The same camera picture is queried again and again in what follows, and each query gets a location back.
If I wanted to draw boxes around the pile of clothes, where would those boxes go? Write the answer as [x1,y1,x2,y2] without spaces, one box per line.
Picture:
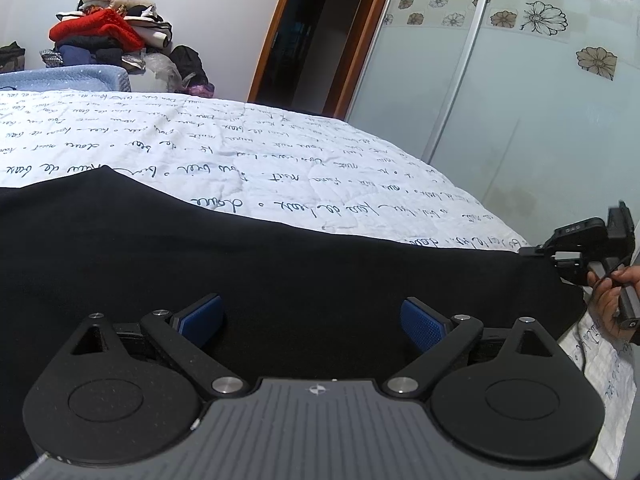
[39,0,215,99]

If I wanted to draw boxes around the wooden door frame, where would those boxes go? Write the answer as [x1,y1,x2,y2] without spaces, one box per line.
[248,0,386,119]

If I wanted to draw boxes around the light blue blanket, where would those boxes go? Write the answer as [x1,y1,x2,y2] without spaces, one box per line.
[0,64,131,92]

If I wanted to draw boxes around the black pants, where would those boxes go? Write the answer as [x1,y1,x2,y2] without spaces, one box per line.
[1,168,585,479]

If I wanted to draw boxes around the white quilt with blue script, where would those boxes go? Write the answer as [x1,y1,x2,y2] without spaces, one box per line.
[1,90,636,479]

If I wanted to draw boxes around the person's right hand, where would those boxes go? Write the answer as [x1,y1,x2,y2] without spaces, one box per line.
[588,266,640,344]

